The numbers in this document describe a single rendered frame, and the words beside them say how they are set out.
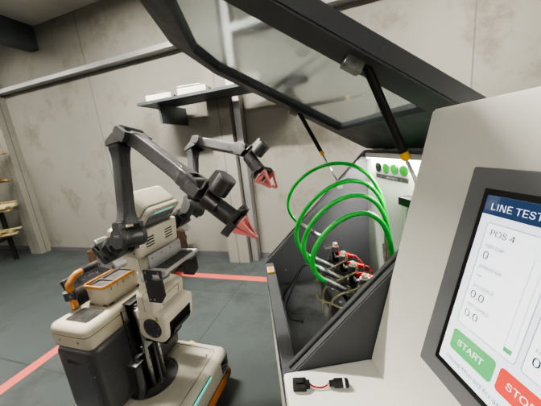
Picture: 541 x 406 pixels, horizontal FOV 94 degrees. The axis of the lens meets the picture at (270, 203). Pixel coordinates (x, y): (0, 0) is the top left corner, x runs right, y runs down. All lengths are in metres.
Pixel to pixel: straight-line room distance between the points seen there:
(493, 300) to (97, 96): 4.81
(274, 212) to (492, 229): 3.02
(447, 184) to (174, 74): 3.68
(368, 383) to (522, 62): 3.19
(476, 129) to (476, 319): 0.29
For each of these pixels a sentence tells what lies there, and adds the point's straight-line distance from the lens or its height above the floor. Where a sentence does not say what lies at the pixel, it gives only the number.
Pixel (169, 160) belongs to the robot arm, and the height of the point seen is 1.50.
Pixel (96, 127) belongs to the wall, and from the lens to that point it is 4.90.
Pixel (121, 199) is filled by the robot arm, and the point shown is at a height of 1.38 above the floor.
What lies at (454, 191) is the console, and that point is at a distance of 0.53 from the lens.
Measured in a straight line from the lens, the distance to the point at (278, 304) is 0.99.
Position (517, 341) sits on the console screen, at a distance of 0.47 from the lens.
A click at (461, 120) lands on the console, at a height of 1.52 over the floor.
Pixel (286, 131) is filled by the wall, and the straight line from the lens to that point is 3.19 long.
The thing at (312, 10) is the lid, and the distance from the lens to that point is 0.55.
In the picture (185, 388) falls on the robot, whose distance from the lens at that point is 1.77.
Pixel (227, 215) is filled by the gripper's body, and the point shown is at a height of 1.33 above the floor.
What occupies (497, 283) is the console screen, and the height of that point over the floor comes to 1.30.
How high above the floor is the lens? 1.51
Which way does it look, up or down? 12 degrees down
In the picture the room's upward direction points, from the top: 6 degrees counter-clockwise
